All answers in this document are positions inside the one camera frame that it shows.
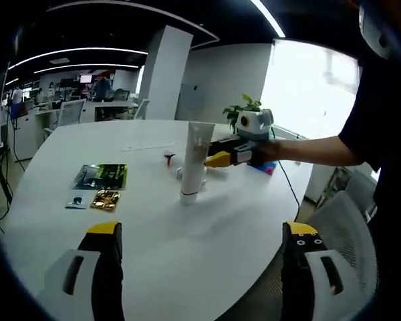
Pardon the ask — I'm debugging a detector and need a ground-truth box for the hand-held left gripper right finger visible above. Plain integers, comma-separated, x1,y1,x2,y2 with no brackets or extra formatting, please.
280,220,358,321

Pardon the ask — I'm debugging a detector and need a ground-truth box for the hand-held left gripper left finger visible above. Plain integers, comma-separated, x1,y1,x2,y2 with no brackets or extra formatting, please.
43,221,125,321

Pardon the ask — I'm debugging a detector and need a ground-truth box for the white skincare tube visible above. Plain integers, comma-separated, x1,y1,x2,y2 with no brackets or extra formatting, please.
180,122,217,206

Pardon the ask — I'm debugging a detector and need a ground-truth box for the tall white skincare pump bottle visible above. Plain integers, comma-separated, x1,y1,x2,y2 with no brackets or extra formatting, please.
162,150,188,171

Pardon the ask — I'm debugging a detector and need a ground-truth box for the gold foil skincare sachet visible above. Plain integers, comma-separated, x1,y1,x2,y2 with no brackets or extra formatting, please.
90,189,123,213

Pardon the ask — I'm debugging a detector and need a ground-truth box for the small clear skincare sachet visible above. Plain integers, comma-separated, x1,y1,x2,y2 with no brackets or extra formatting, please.
65,191,89,211

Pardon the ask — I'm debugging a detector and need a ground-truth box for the green black skincare sachet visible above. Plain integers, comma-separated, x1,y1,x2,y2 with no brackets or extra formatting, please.
74,163,129,191

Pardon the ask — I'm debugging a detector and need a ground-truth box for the person's right hand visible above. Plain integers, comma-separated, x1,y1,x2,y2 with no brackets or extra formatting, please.
253,138,285,167

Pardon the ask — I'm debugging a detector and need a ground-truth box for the potted green plant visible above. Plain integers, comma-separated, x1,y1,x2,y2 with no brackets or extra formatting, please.
222,93,272,130

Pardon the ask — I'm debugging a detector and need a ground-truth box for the blue tissue pack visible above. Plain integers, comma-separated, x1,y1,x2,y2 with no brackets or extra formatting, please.
253,160,277,177

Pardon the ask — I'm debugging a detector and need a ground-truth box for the white mesh office chair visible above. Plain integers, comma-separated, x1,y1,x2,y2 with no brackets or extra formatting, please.
306,190,379,304
343,169,379,218

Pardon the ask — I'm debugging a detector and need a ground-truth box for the long curved ceiling light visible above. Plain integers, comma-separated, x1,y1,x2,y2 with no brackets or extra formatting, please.
249,0,287,38

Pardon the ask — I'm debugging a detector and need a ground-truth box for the person in dark shirt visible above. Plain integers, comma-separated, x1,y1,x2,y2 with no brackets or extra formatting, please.
339,0,401,321

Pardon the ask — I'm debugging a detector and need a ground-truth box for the ceiling light strip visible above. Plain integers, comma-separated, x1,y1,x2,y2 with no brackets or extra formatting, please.
7,46,150,73
33,62,145,75

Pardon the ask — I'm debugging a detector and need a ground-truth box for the white background chair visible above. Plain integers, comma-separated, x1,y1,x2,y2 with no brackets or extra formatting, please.
54,98,88,128

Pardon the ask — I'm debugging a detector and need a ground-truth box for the grey chest-worn device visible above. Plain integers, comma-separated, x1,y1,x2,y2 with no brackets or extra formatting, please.
358,1,401,60

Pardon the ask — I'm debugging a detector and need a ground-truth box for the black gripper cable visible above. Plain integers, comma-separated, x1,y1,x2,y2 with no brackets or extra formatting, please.
269,126,302,222

